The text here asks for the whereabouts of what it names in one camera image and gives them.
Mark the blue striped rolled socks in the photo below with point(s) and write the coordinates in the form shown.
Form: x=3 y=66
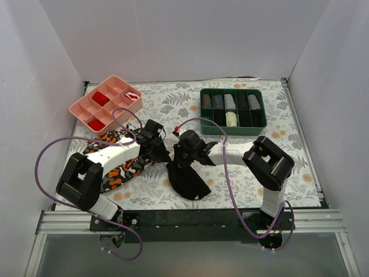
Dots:
x=218 y=102

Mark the grey brown rolled socks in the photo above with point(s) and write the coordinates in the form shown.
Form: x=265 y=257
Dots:
x=206 y=101

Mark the red rolled garment front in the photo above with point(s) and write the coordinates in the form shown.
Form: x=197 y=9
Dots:
x=96 y=125

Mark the grey white rolled socks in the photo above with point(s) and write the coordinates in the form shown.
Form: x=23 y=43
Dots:
x=229 y=102

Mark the black rolled socks front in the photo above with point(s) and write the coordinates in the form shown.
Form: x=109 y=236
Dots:
x=219 y=117

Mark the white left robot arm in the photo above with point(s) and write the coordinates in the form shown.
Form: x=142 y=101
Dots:
x=117 y=158

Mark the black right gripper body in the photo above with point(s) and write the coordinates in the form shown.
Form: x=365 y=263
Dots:
x=181 y=154

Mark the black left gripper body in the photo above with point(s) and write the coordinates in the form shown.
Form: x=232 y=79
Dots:
x=158 y=148

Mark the red rolled garment back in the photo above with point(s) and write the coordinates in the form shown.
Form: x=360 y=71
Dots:
x=100 y=98

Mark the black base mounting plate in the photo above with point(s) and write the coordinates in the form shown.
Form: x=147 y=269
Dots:
x=196 y=225

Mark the cream rolled socks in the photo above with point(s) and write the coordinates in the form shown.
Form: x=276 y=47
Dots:
x=231 y=119

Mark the green compartment tray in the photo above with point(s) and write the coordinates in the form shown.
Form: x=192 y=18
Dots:
x=250 y=122

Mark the orange camouflage patterned garment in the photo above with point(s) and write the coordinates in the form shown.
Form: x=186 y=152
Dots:
x=126 y=171

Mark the pink compartment tray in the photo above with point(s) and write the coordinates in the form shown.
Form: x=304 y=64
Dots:
x=109 y=104

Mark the black rolled socks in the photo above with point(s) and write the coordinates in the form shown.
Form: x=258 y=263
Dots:
x=242 y=102
x=219 y=117

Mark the black underwear beige waistband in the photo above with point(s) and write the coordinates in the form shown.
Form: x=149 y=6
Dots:
x=186 y=182

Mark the floral fern table mat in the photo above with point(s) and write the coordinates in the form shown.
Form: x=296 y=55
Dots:
x=173 y=103

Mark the black rolled socks back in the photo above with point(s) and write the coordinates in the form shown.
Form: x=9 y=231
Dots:
x=242 y=102

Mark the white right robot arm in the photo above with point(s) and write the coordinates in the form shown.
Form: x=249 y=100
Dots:
x=269 y=164

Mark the aluminium frame rail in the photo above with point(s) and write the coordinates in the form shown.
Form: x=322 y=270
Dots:
x=304 y=221

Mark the white patterned rolled socks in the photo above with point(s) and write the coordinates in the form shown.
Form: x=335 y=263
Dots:
x=253 y=102

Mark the red white rolled garment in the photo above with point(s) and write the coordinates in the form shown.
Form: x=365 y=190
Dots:
x=132 y=96

